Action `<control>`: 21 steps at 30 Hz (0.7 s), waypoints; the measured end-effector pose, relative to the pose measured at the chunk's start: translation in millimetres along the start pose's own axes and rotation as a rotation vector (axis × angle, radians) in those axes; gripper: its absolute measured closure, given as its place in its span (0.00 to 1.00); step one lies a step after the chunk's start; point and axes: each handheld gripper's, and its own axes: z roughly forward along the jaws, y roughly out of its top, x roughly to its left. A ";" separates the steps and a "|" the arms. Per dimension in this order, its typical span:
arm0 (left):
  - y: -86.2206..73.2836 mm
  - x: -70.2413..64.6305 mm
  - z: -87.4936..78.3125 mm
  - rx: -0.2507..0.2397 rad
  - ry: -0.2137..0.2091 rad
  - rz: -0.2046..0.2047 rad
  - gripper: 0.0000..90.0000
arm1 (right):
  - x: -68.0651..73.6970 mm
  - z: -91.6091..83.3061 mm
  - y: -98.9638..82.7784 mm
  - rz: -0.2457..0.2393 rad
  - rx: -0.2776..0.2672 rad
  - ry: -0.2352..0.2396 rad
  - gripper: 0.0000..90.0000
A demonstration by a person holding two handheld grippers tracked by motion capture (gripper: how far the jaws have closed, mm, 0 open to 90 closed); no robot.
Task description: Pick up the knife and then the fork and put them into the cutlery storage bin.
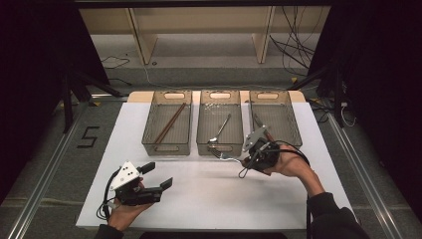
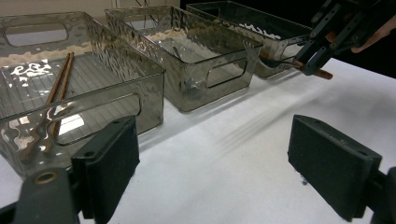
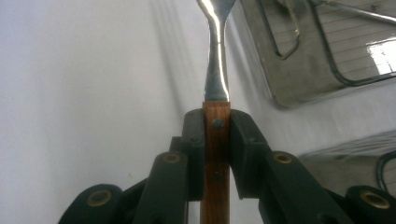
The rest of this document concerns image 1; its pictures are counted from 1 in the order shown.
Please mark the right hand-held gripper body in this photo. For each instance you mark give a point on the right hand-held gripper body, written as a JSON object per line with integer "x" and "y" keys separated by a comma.
{"x": 262, "y": 154}

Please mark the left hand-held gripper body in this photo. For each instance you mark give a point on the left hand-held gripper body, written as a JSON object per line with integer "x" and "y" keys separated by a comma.
{"x": 126, "y": 176}

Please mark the translucent grey plastic bin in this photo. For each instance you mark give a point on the translucent grey plastic bin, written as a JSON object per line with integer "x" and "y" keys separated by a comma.
{"x": 212, "y": 116}
{"x": 166, "y": 113}
{"x": 282, "y": 119}

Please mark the metal spoon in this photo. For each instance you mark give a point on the metal spoon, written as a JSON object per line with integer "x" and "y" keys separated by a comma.
{"x": 224, "y": 125}

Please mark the person's right hand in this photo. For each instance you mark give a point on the person's right hand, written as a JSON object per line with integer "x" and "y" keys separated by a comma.
{"x": 292, "y": 164}

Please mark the person's left hand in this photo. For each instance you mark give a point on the person's left hand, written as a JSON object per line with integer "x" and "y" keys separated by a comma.
{"x": 124, "y": 215}

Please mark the white table sheet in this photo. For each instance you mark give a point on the white table sheet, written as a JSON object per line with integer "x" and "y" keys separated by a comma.
{"x": 199, "y": 199}

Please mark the yellow tape piece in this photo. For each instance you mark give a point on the yellow tape piece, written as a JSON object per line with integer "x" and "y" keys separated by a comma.
{"x": 94, "y": 103}
{"x": 294, "y": 79}

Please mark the black tripod stand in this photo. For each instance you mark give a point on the black tripod stand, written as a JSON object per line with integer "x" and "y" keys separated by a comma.
{"x": 67, "y": 106}
{"x": 337, "y": 99}

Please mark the light wooden shelf unit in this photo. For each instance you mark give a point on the light wooden shelf unit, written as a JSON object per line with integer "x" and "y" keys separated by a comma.
{"x": 142, "y": 43}

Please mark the black curtain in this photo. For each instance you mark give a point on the black curtain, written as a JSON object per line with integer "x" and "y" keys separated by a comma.
{"x": 30, "y": 66}
{"x": 381, "y": 66}

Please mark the short aluminium floor rail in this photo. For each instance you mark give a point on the short aluminium floor rail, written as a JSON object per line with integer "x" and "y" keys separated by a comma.
{"x": 109, "y": 97}

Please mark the long aluminium floor rail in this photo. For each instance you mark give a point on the long aluminium floor rail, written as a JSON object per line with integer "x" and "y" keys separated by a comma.
{"x": 41, "y": 186}
{"x": 368, "y": 186}

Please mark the black metal frame bar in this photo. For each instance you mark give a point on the black metal frame bar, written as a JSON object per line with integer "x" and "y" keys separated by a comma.
{"x": 199, "y": 3}

